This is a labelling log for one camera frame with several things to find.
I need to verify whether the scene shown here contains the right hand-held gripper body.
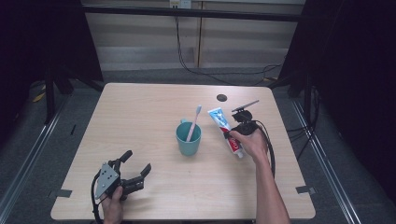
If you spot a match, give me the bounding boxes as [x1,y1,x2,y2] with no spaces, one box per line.
[231,99,261,136]

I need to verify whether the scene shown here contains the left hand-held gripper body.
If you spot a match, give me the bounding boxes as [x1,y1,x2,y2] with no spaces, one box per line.
[94,160,147,201]

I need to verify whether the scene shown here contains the toothpaste tube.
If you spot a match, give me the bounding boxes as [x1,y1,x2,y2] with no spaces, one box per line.
[206,106,246,160]

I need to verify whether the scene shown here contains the pink toothbrush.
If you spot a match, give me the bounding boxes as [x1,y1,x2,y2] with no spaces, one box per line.
[185,105,203,143]

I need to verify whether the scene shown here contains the teal plastic cup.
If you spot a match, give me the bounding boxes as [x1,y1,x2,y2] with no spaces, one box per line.
[175,119,203,157]

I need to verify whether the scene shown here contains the person's right hand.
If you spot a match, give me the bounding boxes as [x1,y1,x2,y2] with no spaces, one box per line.
[228,128,271,165]

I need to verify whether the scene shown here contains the person's left hand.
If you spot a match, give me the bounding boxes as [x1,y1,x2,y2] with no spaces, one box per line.
[99,186,124,224]

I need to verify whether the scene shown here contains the grey tape strip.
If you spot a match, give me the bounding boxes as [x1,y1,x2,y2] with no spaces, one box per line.
[295,185,318,195]
[47,189,74,199]

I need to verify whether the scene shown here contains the black metal stand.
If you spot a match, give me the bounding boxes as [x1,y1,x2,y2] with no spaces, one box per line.
[44,60,106,126]

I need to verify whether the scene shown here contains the black curtain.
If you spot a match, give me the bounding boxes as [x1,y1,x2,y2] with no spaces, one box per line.
[277,0,396,197]
[0,0,105,147]

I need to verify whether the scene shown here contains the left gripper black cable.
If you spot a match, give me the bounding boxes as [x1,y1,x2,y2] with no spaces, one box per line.
[91,172,106,224]

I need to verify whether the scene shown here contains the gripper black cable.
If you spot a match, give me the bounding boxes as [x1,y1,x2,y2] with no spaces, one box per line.
[91,172,106,224]
[252,119,277,179]

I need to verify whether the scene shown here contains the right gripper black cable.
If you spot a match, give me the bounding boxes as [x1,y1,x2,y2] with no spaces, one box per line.
[252,119,277,179]

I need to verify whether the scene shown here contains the bundle of black floor cables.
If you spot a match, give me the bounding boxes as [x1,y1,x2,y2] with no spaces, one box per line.
[286,86,322,161]

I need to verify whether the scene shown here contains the metal floor rail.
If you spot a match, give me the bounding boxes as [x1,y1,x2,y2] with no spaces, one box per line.
[290,99,362,224]
[0,94,70,217]

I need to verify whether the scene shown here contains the black wall cable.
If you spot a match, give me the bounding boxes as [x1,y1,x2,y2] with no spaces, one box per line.
[174,15,283,87]

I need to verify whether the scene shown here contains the white wall socket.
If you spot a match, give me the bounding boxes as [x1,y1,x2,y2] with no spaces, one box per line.
[168,0,192,9]

